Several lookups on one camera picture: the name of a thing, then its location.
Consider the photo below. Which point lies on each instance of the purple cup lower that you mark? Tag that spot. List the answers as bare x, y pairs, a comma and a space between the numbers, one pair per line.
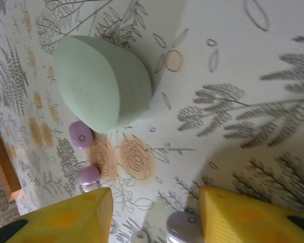
87, 174

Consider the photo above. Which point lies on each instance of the purple cup near bowl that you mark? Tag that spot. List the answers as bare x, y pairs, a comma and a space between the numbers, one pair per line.
79, 134

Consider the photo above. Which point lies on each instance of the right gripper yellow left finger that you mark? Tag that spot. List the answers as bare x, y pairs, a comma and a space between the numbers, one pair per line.
60, 220

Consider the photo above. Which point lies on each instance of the mint green cup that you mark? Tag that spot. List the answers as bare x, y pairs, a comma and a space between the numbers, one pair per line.
96, 83

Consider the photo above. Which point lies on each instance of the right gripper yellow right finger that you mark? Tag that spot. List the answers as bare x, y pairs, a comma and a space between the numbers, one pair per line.
256, 220

